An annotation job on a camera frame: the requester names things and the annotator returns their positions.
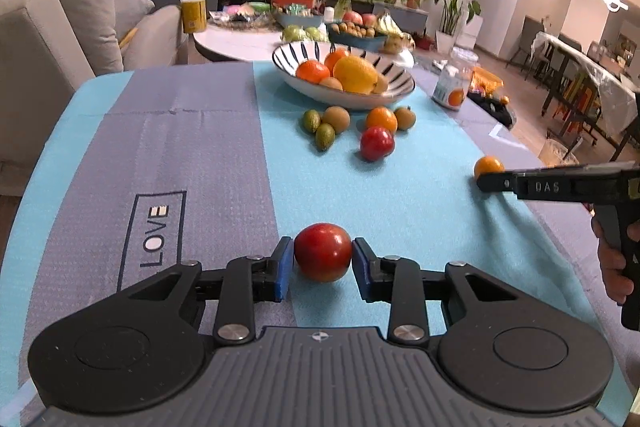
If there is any pile of yellow loquats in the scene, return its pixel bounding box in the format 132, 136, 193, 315
382, 33, 416, 55

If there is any beige sofa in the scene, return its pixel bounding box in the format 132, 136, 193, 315
0, 0, 183, 195

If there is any orange mandarin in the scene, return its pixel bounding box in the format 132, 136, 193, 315
324, 48, 351, 75
295, 60, 331, 85

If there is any teal rectangular dish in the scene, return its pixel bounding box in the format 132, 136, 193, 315
272, 6, 326, 28

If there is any person's right hand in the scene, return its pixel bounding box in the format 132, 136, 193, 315
591, 217, 624, 306

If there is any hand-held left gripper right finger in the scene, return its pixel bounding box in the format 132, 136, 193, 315
351, 236, 532, 345

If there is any dark wooden dining chair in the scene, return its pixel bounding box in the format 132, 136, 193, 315
540, 72, 601, 142

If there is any clear jar with white lid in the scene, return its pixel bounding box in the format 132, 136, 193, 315
431, 47, 478, 112

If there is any tall plant in white pot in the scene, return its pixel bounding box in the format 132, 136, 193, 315
434, 0, 483, 52

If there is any black striped white bowl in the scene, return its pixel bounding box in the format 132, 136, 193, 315
272, 42, 417, 110

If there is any round white coffee table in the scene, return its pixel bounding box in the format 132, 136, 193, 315
192, 9, 416, 64

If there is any group of green apples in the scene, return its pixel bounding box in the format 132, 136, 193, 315
281, 25, 328, 44

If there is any glass plate with snacks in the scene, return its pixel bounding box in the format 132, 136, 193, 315
209, 9, 273, 30

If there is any grey cushion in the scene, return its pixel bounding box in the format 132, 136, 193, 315
114, 0, 156, 42

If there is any pile of longans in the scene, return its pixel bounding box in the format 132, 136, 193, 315
331, 21, 381, 38

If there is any blue grey printed tablecloth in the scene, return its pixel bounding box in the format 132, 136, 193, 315
0, 59, 636, 418

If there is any black bag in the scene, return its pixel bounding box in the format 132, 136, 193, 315
470, 92, 516, 128

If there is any dark blue bowl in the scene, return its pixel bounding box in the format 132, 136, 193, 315
327, 21, 388, 52

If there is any large yellow orange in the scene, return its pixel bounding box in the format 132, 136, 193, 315
332, 55, 379, 95

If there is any small orange tangerine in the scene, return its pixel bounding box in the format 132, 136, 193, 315
474, 155, 506, 180
365, 107, 399, 134

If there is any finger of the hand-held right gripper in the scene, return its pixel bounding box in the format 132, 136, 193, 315
476, 170, 519, 197

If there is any glass cup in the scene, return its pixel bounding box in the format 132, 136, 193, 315
542, 137, 583, 168

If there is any orange basket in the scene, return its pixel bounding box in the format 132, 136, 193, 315
470, 66, 505, 92

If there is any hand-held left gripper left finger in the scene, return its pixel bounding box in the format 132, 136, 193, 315
115, 236, 296, 346

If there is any yellow tin can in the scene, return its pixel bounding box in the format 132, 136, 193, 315
180, 0, 208, 35

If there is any bunch of bananas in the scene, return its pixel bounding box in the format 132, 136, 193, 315
375, 9, 403, 36

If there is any small red apple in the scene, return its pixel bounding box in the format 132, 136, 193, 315
293, 222, 353, 284
360, 127, 396, 162

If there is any dining table with white cloth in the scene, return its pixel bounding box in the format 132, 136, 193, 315
532, 32, 640, 148

